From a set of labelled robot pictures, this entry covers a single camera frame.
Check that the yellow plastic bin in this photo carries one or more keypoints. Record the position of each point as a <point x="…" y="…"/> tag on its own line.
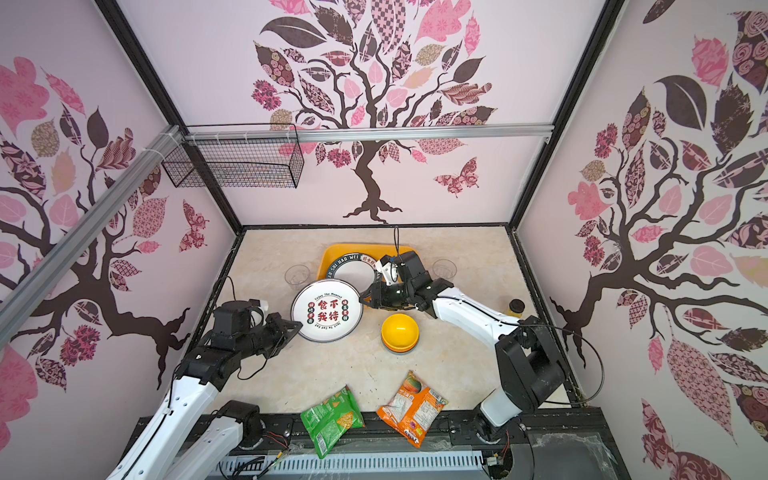
<point x="336" y="251"/>

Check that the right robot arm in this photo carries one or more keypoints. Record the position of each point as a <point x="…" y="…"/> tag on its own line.
<point x="530" y="362"/>

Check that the green snack bag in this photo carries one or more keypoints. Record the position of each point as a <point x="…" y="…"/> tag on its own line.
<point x="329" y="420"/>

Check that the yellow juice bottle black cap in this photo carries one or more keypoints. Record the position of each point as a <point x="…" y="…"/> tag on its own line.
<point x="516" y="308"/>

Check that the plate with green rim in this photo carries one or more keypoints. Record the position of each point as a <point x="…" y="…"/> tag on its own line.
<point x="356" y="269"/>

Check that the aluminium rail left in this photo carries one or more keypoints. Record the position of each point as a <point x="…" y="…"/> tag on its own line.
<point x="18" y="307"/>

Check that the black wire basket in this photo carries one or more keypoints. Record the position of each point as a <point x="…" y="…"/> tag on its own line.
<point x="256" y="155"/>

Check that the clear cup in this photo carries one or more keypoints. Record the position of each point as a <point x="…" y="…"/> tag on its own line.
<point x="297" y="276"/>
<point x="444" y="268"/>

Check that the orange snack bag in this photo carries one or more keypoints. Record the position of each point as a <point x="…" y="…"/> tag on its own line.
<point x="413" y="409"/>

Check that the white slotted cable duct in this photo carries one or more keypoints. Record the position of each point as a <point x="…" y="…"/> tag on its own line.
<point x="389" y="465"/>

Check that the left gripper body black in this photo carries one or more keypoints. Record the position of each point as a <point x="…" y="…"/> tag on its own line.
<point x="268" y="339"/>

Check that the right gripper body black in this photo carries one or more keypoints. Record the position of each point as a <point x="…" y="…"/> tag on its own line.
<point x="396" y="296"/>

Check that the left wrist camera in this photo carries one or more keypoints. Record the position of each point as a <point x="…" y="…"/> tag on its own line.
<point x="237" y="317"/>

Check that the aluminium rail back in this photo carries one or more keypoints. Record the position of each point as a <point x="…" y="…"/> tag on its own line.
<point x="377" y="134"/>

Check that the clear cup back right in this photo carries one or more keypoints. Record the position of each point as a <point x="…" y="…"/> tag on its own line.
<point x="444" y="268"/>

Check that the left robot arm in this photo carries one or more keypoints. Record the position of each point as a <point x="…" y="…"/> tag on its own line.
<point x="198" y="380"/>

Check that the clear cup left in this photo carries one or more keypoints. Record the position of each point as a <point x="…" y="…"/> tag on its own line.
<point x="297" y="276"/>

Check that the yellow bowls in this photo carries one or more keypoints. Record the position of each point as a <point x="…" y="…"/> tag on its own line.
<point x="400" y="333"/>

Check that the aluminium rail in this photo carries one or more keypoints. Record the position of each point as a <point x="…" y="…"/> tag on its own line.
<point x="377" y="134"/>
<point x="18" y="307"/>

